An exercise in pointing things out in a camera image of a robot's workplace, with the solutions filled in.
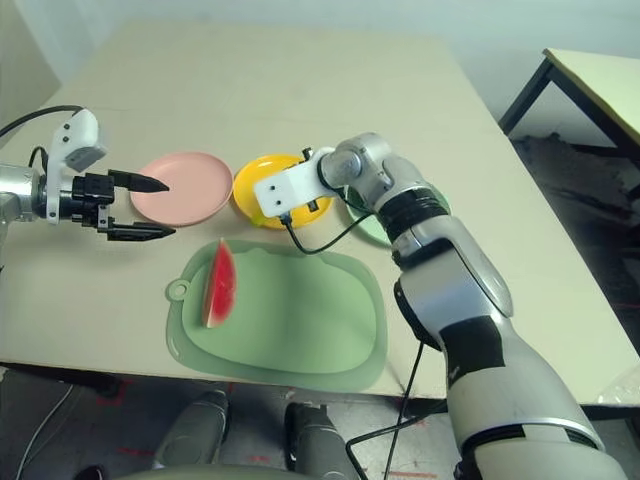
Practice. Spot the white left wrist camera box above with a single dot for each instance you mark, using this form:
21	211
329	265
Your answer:
75	137

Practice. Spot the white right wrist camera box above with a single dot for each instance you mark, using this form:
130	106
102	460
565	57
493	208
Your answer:
290	187

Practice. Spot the grey robot right leg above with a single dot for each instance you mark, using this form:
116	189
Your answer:
317	442

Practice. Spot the side table with black legs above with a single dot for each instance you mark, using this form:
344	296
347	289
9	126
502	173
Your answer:
595	85

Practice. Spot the red watermelon slice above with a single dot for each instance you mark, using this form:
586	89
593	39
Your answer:
221	290

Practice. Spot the clear plastic bag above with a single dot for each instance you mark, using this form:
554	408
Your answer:
620	392

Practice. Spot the yellow plastic plate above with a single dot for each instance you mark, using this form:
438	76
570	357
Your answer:
250	182

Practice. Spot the black table base bar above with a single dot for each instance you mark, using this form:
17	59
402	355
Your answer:
65	382
425	407

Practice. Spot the grey robot leg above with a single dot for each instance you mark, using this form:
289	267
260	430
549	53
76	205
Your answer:
317	442
195	432

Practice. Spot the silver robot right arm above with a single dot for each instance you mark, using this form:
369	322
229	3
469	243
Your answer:
450	280

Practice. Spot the green cutting board mat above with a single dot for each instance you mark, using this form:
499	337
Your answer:
290	320

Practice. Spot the pink plastic plate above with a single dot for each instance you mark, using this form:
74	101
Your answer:
180	192

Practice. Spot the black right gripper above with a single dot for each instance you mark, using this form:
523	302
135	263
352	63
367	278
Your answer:
312	204

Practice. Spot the mint green plastic plate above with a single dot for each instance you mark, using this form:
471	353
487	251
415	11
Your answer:
372	230

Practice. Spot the grey robot torso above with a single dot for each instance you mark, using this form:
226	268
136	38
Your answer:
215	473

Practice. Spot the grey robot left leg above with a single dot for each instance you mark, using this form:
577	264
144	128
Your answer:
195	432

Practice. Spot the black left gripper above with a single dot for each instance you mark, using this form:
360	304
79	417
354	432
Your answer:
92	200

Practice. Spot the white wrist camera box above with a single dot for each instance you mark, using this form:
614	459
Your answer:
290	187
75	137

